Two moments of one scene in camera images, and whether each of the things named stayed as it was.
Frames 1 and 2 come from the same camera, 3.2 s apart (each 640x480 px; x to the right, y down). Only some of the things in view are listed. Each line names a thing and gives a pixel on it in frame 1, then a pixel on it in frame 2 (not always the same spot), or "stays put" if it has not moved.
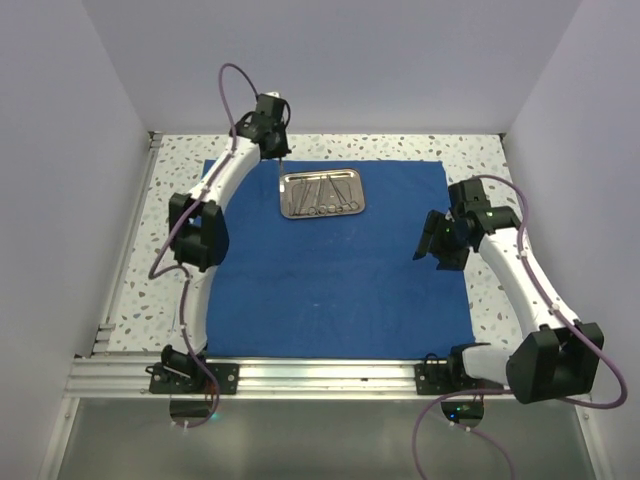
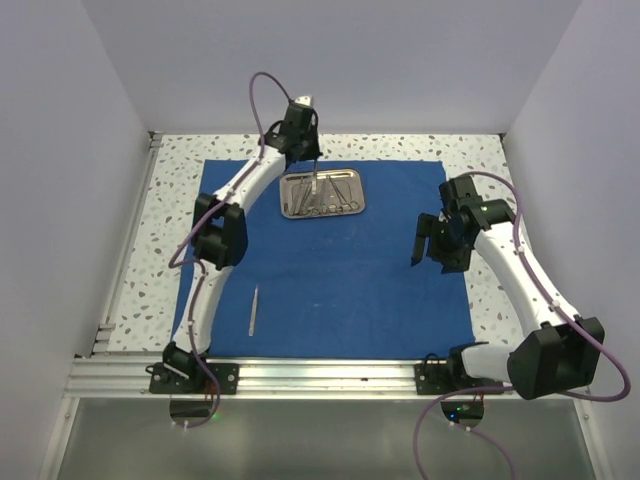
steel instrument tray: x=322 y=193 stays put
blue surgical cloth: x=350 y=288 stays put
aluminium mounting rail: x=262 y=378 stays put
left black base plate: x=189 y=377 stays put
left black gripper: x=283 y=149 → x=314 y=153
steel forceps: x=281 y=178 → x=255 y=295
